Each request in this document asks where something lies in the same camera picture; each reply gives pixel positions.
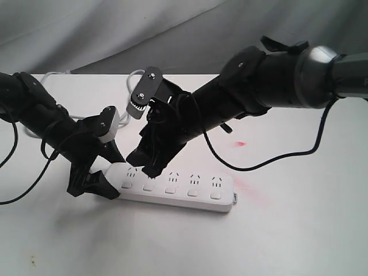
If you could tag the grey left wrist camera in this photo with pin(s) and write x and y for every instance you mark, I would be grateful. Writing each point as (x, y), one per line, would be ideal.
(107, 124)

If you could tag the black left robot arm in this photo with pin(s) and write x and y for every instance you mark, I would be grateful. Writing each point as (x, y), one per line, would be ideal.
(24, 99)

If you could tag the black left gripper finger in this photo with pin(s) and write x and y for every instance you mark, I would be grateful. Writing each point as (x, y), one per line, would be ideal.
(110, 152)
(96, 183)

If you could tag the white five-outlet power strip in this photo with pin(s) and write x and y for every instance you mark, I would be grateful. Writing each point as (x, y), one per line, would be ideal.
(202, 190)

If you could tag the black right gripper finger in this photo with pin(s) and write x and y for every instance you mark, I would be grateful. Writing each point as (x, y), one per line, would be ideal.
(141, 155)
(159, 156)

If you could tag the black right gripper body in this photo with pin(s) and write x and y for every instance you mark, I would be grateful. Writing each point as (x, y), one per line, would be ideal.
(173, 115)

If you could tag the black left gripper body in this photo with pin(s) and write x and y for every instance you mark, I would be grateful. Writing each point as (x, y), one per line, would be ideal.
(81, 147)

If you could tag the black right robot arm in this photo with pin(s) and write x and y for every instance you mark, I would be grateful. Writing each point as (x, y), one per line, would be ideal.
(251, 83)

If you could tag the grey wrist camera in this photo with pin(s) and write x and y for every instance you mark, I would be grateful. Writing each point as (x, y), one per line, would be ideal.
(144, 91)
(107, 124)

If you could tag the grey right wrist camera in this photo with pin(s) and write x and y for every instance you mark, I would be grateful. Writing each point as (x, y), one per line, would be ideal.
(144, 91)

